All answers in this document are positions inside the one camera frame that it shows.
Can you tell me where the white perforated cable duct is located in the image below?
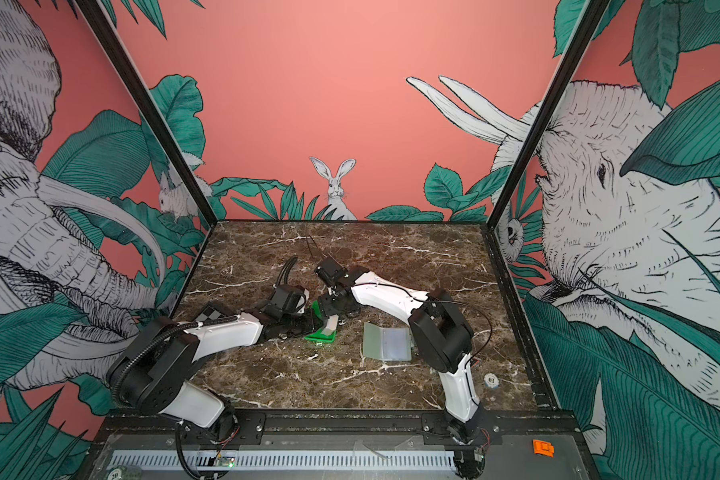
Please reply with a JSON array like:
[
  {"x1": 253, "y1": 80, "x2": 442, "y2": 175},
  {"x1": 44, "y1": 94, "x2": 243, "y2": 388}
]
[{"x1": 106, "y1": 450, "x2": 458, "y2": 473}]

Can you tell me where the green plastic card tray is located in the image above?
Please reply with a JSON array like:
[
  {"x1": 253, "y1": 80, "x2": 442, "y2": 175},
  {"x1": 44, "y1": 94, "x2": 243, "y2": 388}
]
[{"x1": 304, "y1": 300, "x2": 336, "y2": 343}]

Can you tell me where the orange plastic clip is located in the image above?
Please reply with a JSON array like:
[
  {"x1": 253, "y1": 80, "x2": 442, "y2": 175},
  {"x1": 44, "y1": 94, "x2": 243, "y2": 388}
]
[{"x1": 532, "y1": 439, "x2": 555, "y2": 458}]

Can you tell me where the small round white sticker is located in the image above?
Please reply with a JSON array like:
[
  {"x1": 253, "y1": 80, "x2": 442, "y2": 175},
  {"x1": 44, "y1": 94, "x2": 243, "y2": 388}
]
[{"x1": 483, "y1": 373, "x2": 500, "y2": 389}]

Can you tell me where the black white checkerboard plate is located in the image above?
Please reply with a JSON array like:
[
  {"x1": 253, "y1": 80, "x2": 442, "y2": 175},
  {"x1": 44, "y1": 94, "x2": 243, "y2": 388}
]
[{"x1": 194, "y1": 304, "x2": 230, "y2": 323}]

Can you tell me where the left black frame post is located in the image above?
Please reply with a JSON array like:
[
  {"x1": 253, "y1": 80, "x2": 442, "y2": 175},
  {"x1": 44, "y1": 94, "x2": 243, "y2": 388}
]
[{"x1": 75, "y1": 0, "x2": 218, "y2": 228}]

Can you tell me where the right black frame post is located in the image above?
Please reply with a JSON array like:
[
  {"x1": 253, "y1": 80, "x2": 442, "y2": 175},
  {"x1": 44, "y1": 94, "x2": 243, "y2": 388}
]
[{"x1": 487, "y1": 0, "x2": 609, "y2": 230}]

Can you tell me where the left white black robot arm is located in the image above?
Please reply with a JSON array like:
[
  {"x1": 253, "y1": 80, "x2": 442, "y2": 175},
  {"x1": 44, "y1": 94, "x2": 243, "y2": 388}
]
[{"x1": 105, "y1": 284, "x2": 317, "y2": 431}]

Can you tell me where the black frame post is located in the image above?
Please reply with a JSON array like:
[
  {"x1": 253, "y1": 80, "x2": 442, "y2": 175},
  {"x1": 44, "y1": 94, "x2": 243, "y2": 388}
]
[
  {"x1": 487, "y1": 0, "x2": 609, "y2": 230},
  {"x1": 75, "y1": 0, "x2": 218, "y2": 228}
]

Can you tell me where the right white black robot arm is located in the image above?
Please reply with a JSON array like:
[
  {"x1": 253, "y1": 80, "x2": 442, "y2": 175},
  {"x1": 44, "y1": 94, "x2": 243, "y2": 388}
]
[{"x1": 315, "y1": 258, "x2": 480, "y2": 424}]

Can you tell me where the black front mounting rail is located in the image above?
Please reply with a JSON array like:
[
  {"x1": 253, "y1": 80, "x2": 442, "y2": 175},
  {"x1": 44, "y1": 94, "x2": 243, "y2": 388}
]
[{"x1": 93, "y1": 409, "x2": 582, "y2": 447}]

